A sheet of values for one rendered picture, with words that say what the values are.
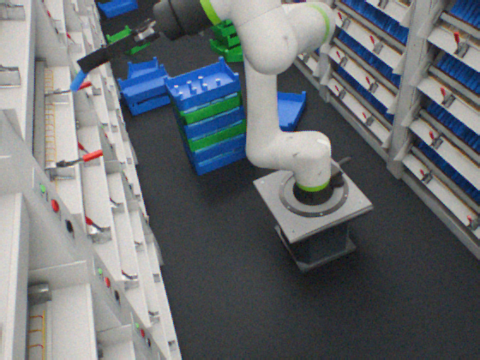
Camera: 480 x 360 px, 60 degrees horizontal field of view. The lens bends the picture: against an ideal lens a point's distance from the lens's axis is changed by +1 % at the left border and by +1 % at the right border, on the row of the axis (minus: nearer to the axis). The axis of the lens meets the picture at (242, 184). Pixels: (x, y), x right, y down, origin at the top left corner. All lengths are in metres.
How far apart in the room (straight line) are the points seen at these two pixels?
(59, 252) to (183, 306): 1.13
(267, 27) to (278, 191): 0.85
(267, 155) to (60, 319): 0.93
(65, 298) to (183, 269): 1.16
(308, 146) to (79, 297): 0.91
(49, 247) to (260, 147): 0.92
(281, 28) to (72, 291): 0.58
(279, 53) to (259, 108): 0.54
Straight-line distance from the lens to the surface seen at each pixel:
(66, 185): 0.81
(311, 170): 1.38
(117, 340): 0.80
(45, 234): 0.57
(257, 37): 0.82
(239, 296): 1.66
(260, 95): 1.33
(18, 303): 0.44
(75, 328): 0.62
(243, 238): 1.81
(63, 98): 1.04
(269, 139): 1.38
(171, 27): 0.87
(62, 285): 0.65
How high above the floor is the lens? 1.44
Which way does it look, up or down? 45 degrees down
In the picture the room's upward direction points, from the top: 10 degrees counter-clockwise
